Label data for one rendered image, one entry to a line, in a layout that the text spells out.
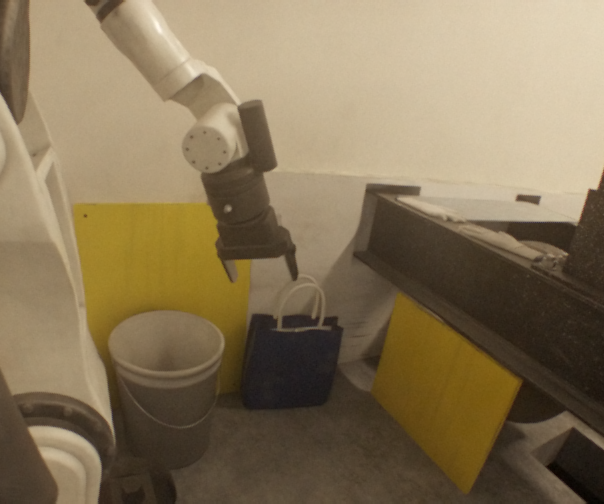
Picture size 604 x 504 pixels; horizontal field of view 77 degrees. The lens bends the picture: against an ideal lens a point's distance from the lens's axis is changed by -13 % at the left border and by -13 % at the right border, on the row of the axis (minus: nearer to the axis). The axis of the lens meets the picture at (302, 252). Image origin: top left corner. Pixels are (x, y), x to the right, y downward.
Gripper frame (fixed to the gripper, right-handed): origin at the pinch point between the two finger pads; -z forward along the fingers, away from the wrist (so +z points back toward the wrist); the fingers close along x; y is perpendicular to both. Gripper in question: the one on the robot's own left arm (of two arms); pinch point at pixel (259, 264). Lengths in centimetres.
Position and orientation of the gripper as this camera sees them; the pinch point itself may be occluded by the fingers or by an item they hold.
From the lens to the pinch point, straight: 71.0
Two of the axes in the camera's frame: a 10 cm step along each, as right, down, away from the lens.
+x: 9.6, -0.5, -2.6
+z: -1.9, -8.0, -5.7
